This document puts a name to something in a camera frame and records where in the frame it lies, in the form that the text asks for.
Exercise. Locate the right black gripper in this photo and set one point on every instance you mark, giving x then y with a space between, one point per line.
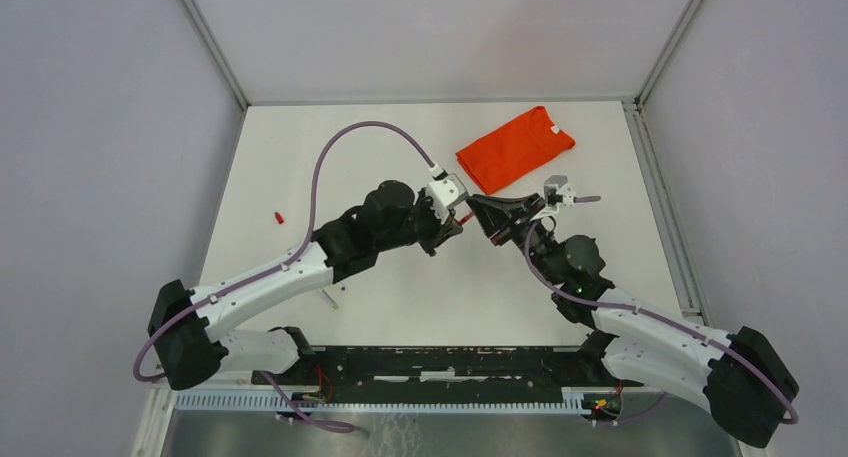
495 221

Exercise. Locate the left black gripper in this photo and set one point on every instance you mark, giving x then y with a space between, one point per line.
438 229

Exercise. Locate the red orange pen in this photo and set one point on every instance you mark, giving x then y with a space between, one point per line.
466 218

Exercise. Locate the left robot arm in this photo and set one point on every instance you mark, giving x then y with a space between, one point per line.
197 332

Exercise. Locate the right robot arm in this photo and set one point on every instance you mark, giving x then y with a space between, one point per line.
737 377

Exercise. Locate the thin green-tip pen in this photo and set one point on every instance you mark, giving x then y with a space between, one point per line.
330 299

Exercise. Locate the folded orange cloth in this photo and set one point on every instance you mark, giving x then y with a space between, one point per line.
518 147

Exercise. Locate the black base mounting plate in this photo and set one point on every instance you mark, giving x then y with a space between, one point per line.
447 375

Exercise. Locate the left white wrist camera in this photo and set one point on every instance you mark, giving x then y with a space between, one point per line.
446 190

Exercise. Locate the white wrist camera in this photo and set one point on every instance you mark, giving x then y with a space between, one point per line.
446 190
558 194

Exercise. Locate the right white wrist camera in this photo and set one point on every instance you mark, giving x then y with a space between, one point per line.
558 194

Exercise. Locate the white slotted cable duct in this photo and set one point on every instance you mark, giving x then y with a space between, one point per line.
569 403

